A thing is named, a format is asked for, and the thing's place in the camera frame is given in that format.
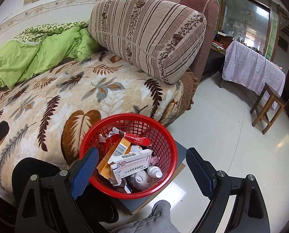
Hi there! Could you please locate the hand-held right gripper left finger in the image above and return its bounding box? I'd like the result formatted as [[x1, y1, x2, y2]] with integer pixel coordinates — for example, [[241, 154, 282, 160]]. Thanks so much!
[[14, 147, 100, 233]]

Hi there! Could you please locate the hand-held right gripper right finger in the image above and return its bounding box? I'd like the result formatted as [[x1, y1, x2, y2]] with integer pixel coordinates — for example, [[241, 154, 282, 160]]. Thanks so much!
[[185, 147, 271, 233]]

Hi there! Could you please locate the orange medicine box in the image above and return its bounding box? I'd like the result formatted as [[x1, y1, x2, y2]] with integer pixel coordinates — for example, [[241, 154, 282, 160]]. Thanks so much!
[[96, 137, 131, 179]]

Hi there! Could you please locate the red cigarette pack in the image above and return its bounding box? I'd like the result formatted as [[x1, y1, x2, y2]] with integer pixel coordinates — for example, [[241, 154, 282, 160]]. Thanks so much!
[[99, 127, 125, 143]]

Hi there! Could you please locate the white spray bottle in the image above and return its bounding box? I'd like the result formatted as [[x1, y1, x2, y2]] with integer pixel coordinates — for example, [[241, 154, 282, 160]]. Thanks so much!
[[146, 165, 163, 179]]

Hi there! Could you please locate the lilac plastic bag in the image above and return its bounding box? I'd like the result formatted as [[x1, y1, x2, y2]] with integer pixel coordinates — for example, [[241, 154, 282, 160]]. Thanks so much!
[[148, 154, 161, 167]]

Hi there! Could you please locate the white medicine box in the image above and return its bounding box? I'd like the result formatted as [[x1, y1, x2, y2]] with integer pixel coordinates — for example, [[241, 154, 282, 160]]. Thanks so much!
[[109, 149, 153, 186]]

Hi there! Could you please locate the red plastic basket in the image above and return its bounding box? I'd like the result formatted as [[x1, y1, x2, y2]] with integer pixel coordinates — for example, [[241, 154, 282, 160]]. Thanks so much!
[[79, 114, 178, 199]]

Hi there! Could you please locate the grey paper wad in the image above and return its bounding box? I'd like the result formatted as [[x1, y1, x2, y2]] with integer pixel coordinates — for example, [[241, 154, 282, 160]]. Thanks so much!
[[125, 169, 153, 191]]

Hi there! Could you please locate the red snack packet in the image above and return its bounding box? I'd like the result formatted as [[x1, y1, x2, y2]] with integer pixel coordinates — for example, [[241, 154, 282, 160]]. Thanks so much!
[[125, 136, 151, 146]]

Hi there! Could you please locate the black cloth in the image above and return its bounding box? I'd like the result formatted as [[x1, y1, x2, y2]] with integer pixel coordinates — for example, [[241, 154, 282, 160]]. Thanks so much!
[[11, 157, 119, 233]]

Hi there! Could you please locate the person's grey quilted trouser leg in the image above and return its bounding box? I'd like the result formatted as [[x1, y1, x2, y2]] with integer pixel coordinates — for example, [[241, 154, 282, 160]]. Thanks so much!
[[109, 200, 174, 233]]

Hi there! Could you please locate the grey square stool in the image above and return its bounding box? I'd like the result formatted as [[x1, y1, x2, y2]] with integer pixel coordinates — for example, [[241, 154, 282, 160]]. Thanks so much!
[[118, 141, 187, 215]]

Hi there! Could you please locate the leaf-print blanket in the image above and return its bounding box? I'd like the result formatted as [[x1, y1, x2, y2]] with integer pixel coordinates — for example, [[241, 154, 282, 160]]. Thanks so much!
[[0, 51, 184, 199]]

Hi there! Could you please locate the green quilt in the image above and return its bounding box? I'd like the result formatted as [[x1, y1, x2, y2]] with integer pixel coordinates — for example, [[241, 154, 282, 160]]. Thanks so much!
[[0, 21, 103, 95]]

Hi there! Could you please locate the brown knitted sofa cover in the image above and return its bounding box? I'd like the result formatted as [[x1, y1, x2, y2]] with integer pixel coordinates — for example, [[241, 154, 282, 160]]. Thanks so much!
[[159, 68, 200, 127]]

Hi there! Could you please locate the wooden stool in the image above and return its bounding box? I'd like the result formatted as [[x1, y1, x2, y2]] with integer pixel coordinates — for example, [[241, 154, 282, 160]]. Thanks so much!
[[250, 83, 287, 135]]

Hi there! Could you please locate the dark low cabinet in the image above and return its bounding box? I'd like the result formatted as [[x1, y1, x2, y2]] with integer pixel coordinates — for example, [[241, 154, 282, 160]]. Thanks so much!
[[200, 33, 229, 78]]

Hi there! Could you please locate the table with lilac cloth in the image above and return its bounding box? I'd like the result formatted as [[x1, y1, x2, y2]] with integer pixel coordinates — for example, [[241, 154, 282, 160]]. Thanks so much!
[[222, 40, 286, 110]]

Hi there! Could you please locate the striped brown cushion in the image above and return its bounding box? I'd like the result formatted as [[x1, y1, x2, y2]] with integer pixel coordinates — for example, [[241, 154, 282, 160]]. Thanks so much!
[[87, 0, 207, 85]]

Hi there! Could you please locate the brown-pink sofa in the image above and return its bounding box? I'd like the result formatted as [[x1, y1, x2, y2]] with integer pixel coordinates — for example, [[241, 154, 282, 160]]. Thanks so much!
[[129, 0, 220, 117]]

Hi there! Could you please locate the large wall mirror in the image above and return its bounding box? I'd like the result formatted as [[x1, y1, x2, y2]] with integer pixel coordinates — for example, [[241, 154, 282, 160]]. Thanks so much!
[[222, 0, 272, 56]]

